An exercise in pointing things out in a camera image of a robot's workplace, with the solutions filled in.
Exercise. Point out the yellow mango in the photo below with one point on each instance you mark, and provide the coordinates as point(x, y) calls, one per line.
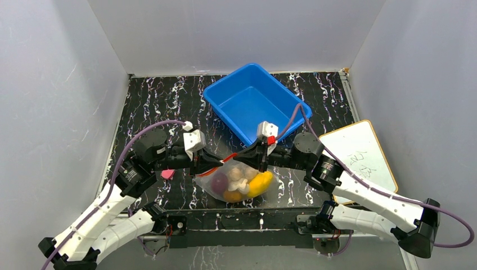
point(259, 184)

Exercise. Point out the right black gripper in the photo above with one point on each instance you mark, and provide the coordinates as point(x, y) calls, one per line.
point(262, 158)

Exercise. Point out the blue plastic bin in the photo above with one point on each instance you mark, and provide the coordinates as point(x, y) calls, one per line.
point(248, 96)

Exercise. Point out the purple onion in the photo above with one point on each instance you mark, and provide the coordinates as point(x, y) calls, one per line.
point(219, 183)

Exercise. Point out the orange bell pepper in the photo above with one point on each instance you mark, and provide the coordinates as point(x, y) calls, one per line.
point(233, 196)

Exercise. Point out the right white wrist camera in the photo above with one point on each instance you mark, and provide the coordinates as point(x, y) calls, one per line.
point(268, 133)

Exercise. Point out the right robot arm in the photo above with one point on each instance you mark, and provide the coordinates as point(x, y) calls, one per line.
point(411, 224)

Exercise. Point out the clear zip top bag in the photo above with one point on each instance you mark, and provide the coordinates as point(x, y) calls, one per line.
point(204, 180)

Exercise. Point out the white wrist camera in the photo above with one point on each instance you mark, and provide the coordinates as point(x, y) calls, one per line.
point(268, 133)
point(193, 139)

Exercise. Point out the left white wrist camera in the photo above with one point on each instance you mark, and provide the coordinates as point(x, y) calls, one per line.
point(193, 139)

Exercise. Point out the pink eraser block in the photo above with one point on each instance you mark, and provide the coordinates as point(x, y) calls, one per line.
point(167, 174)

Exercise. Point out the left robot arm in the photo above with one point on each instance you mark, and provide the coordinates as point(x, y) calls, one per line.
point(91, 237)

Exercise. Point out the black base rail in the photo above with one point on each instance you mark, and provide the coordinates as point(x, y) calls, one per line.
point(295, 227)

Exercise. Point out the white mushroom piece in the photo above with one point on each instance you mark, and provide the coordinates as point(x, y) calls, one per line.
point(241, 185)

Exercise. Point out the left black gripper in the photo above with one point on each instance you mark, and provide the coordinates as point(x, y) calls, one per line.
point(203, 161)

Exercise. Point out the white board wooden frame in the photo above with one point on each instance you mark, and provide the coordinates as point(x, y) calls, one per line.
point(358, 146)

